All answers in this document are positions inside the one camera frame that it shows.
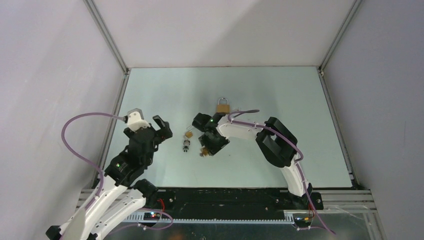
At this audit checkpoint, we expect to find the large brass padlock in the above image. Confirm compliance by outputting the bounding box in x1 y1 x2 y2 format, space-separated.
215 97 231 114

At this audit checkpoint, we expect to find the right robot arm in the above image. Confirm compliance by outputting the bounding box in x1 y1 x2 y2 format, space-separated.
191 109 313 209

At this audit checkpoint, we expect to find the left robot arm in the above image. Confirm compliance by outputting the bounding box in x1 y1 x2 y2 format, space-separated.
45 108 173 240

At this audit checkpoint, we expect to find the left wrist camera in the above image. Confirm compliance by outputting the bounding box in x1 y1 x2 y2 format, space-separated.
124 108 151 132

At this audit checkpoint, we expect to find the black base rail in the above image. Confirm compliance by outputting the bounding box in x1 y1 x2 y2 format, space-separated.
145 187 324 221

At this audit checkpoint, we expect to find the right aluminium frame post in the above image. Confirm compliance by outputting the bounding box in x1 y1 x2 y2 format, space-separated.
317 0 364 77

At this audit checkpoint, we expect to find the aluminium frame post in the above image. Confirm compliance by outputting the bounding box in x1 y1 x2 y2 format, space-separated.
317 0 364 77
83 0 129 74

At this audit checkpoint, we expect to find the left aluminium frame post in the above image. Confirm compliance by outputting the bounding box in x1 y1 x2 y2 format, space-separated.
83 0 129 74

